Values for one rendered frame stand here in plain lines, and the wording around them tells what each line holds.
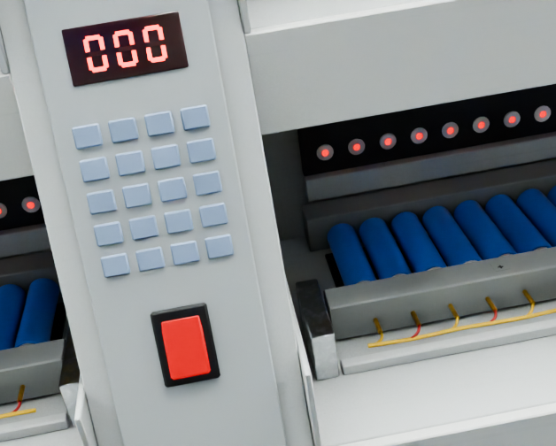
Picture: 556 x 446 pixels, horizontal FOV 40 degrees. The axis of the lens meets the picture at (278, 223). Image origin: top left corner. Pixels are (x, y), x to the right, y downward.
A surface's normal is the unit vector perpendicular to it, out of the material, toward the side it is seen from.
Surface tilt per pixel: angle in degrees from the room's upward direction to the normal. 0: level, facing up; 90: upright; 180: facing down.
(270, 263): 90
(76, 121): 90
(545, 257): 19
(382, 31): 109
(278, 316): 90
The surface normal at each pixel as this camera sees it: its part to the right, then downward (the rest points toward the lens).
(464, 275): -0.13, -0.85
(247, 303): 0.08, 0.19
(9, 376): 0.14, 0.49
